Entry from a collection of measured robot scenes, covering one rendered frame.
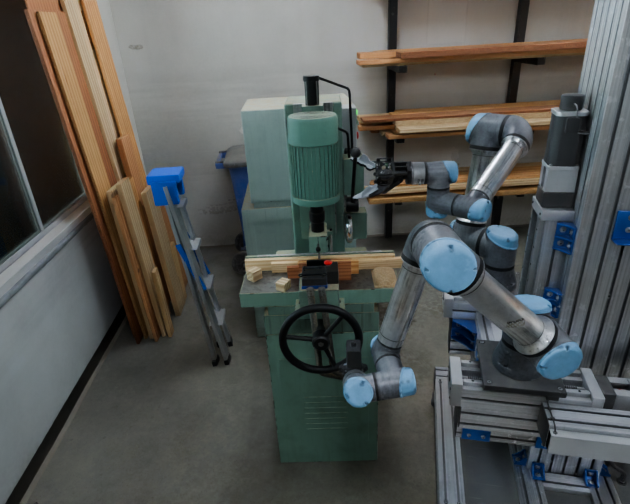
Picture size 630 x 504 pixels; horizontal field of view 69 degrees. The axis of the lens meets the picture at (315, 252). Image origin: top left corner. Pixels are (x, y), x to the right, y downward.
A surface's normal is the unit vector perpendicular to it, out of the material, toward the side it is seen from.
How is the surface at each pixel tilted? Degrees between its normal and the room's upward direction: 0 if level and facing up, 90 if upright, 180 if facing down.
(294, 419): 90
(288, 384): 90
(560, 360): 95
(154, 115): 90
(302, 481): 0
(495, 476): 0
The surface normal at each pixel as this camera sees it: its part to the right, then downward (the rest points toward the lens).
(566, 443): -0.21, 0.44
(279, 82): 0.06, 0.44
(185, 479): -0.04, -0.90
